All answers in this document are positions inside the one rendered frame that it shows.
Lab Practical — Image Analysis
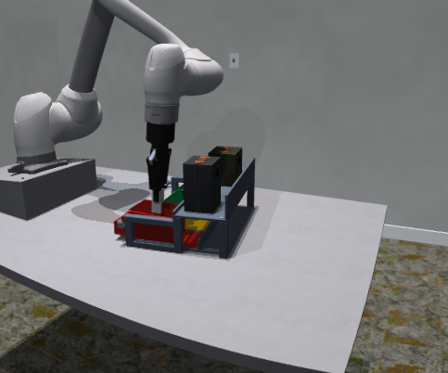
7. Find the grey metal shelf rack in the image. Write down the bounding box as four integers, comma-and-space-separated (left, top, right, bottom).
117, 157, 255, 259

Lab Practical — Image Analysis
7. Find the green bin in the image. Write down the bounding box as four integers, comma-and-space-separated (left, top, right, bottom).
164, 185, 184, 204

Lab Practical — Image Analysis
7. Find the red bin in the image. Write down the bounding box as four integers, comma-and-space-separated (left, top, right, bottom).
115, 199, 178, 244

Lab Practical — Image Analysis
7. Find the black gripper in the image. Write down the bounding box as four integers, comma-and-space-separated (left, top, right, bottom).
147, 122, 175, 213

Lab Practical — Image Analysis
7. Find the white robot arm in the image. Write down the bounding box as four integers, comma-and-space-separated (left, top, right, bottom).
7, 0, 224, 174

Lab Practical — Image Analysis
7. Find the black case with orange handles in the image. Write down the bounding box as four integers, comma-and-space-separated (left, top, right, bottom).
183, 156, 221, 213

